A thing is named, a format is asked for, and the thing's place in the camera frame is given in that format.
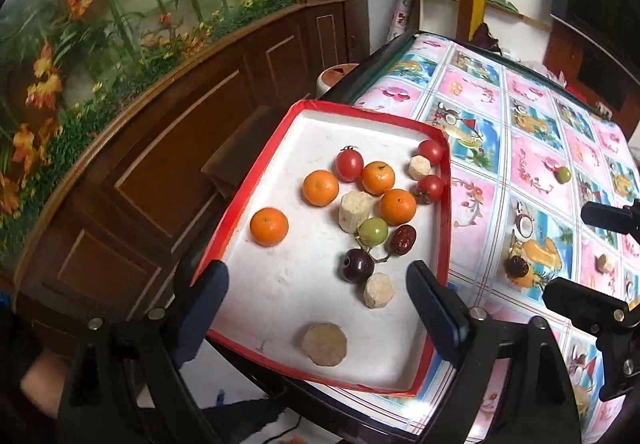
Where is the pale sugarcane chunk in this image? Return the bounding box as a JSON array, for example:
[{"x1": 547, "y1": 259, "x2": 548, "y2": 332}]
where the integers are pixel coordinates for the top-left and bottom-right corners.
[
  {"x1": 338, "y1": 191, "x2": 374, "y2": 234},
  {"x1": 300, "y1": 323, "x2": 348, "y2": 367},
  {"x1": 408, "y1": 155, "x2": 432, "y2": 182},
  {"x1": 363, "y1": 273, "x2": 395, "y2": 308}
]

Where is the small orange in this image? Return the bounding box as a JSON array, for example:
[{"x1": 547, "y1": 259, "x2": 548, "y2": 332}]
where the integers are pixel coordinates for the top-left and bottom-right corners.
[{"x1": 250, "y1": 208, "x2": 288, "y2": 247}]

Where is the dark purple plum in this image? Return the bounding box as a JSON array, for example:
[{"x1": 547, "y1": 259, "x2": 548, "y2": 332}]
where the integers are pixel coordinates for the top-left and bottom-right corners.
[{"x1": 338, "y1": 249, "x2": 374, "y2": 283}]

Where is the orange mandarin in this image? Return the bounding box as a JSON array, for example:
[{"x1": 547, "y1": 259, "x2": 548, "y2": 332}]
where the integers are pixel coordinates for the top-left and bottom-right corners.
[
  {"x1": 380, "y1": 189, "x2": 418, "y2": 226},
  {"x1": 360, "y1": 161, "x2": 395, "y2": 196},
  {"x1": 303, "y1": 170, "x2": 340, "y2": 208}
]

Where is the person left hand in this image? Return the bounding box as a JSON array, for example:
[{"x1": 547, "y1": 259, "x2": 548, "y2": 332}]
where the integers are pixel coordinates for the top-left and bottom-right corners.
[{"x1": 20, "y1": 350, "x2": 68, "y2": 419}]

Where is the green jujube fruit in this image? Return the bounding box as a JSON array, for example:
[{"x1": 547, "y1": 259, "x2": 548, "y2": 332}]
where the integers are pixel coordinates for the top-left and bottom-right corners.
[
  {"x1": 553, "y1": 167, "x2": 572, "y2": 185},
  {"x1": 356, "y1": 216, "x2": 390, "y2": 248}
]

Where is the dark fruit on cloth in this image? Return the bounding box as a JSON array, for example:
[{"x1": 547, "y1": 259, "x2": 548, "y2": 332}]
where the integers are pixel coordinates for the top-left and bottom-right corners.
[{"x1": 503, "y1": 255, "x2": 529, "y2": 280}]

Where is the red date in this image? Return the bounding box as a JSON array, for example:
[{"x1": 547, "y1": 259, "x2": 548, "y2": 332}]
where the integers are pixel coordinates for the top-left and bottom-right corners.
[{"x1": 388, "y1": 224, "x2": 416, "y2": 256}]

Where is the colourful fruit print tablecloth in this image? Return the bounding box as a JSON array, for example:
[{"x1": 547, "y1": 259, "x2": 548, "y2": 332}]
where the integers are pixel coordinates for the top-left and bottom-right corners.
[{"x1": 319, "y1": 32, "x2": 640, "y2": 444}]

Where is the dark wooden cabinet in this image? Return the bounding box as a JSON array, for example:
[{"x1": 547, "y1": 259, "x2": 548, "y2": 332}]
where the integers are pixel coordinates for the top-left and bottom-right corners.
[{"x1": 14, "y1": 0, "x2": 370, "y2": 356}]

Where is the red rimmed white tray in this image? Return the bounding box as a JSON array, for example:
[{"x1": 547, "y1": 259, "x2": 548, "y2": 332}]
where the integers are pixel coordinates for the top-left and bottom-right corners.
[{"x1": 204, "y1": 100, "x2": 451, "y2": 396}]

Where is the red tomato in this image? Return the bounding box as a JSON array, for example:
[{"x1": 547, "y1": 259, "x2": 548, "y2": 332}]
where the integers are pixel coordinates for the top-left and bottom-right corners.
[
  {"x1": 416, "y1": 174, "x2": 445, "y2": 203},
  {"x1": 334, "y1": 146, "x2": 363, "y2": 183},
  {"x1": 418, "y1": 139, "x2": 445, "y2": 167}
]

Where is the dark stool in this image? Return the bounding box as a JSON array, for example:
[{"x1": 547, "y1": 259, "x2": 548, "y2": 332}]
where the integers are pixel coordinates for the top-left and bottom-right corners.
[{"x1": 202, "y1": 106, "x2": 286, "y2": 199}]

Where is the round pot with lid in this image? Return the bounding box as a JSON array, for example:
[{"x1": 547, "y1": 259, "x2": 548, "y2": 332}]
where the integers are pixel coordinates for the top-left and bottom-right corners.
[{"x1": 316, "y1": 63, "x2": 358, "y2": 98}]

